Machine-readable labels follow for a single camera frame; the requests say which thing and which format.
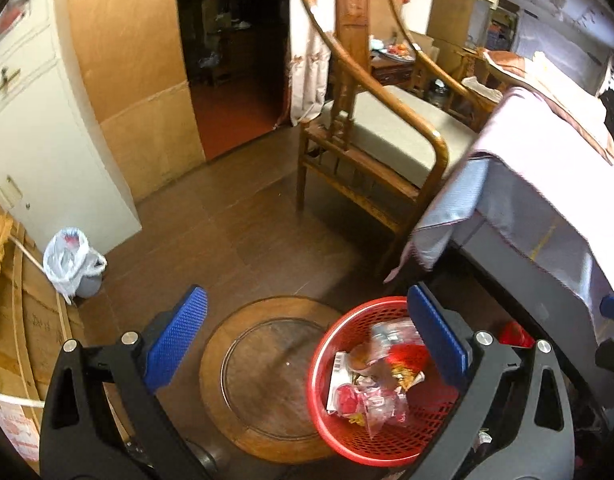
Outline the clear red printed plastic bag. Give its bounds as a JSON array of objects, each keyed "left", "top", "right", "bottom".
[{"left": 348, "top": 318, "right": 429, "bottom": 439}]

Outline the red plastic waste basket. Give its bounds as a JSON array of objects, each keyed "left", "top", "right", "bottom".
[{"left": 306, "top": 296, "right": 458, "bottom": 468}]

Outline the white plastic bag on floor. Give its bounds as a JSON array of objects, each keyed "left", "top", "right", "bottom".
[{"left": 43, "top": 228, "right": 107, "bottom": 304}]

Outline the round wooden tray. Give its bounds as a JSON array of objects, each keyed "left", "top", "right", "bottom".
[{"left": 199, "top": 296, "right": 341, "bottom": 465}]

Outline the brown gold pillow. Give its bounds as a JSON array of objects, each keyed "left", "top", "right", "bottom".
[{"left": 481, "top": 50, "right": 614, "bottom": 166}]

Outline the wooden armchair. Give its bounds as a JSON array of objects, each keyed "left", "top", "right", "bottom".
[{"left": 289, "top": 0, "right": 488, "bottom": 276}]

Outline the pink floral curtain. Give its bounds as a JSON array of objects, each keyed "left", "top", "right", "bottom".
[{"left": 287, "top": 0, "right": 335, "bottom": 126}]

